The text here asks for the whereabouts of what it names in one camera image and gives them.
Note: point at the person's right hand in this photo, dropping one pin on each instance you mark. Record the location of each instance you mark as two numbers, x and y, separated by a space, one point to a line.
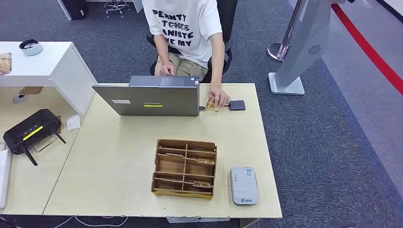
167 69

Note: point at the person's left hand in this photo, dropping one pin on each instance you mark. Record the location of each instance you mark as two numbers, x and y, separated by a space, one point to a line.
222 96

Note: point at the person's right forearm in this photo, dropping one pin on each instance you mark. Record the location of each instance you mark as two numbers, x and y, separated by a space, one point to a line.
162 50

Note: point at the person's left forearm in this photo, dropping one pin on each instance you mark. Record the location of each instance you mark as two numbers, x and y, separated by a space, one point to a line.
217 66

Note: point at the person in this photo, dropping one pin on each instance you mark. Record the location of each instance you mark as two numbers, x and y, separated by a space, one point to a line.
185 47

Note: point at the wooden card organizer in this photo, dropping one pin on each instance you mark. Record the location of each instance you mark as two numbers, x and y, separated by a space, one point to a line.
171 166

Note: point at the grey card reader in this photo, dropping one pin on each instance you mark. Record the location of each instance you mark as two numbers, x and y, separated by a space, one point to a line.
244 187

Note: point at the black USB hub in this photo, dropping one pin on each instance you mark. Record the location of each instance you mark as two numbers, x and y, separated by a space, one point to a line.
237 105

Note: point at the grey laptop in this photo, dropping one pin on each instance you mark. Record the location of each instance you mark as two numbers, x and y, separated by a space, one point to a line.
157 99

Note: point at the black office chair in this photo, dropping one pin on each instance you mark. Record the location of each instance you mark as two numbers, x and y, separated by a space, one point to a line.
228 19

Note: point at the chrome stool base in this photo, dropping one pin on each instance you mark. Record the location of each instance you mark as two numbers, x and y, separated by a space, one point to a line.
116 6

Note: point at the grey kiosk stand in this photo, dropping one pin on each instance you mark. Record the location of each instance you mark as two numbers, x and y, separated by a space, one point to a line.
307 41

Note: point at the white paper note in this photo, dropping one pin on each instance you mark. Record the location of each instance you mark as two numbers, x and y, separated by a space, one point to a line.
73 122

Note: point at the black cabinet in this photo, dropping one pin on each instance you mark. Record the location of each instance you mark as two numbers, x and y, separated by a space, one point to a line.
75 8

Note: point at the brown cardboard piece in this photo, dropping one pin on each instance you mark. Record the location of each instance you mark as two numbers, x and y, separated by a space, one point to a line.
31 90

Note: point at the white round bowl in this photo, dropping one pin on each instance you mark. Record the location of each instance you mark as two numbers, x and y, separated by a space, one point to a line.
31 47

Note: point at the black router with antennas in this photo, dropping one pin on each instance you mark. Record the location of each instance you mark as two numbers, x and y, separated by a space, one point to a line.
30 129

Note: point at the clear snack packet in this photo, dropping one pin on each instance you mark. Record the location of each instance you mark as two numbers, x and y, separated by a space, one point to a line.
4 64

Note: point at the chrome stanchion post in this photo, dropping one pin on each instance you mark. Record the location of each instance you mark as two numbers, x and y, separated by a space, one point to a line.
278 50

